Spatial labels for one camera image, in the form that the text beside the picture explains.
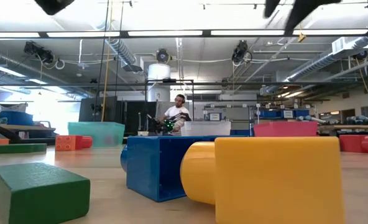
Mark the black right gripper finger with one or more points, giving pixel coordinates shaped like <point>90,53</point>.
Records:
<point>271,6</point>
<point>302,9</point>

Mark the orange stud block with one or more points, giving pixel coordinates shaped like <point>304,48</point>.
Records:
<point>65,143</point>

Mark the thin green block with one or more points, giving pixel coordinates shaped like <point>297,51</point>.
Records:
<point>16,148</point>

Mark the large blue block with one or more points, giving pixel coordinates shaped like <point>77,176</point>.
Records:
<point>149,165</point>

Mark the large green block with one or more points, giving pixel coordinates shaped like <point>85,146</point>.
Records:
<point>38,196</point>

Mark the shelf with blue bins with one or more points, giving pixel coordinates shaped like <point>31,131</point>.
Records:
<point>268,114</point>

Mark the black cabinet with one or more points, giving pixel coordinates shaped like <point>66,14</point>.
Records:
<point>87,109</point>

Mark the blue tub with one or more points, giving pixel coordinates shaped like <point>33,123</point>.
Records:
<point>16,119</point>

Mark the red plastic bin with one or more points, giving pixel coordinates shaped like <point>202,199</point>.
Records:
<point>283,128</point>

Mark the wooden side table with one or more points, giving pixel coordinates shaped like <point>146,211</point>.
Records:
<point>31,128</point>

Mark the white cylindrical tank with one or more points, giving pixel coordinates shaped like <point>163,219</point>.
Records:
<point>159,74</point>

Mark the wooden workbench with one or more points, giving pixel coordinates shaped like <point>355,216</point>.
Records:
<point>352,127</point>

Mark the blue crate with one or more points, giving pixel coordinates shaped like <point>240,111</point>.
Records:
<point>241,132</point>

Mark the teal plastic bin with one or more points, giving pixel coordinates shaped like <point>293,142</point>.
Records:
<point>94,132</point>

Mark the clear plastic bin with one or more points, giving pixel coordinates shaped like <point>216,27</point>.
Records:
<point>205,128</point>

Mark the person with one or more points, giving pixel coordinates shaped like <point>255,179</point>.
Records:
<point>176,112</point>

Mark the large yellow stud block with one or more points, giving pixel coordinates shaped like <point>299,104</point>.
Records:
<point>277,180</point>

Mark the black ceiling camera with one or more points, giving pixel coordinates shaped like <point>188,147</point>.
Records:
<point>240,51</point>
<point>163,56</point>
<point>38,51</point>

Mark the silver ventilation duct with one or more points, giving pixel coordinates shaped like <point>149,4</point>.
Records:
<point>327,60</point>

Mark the spiral ventilation duct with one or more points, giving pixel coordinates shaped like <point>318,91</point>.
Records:
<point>122,51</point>

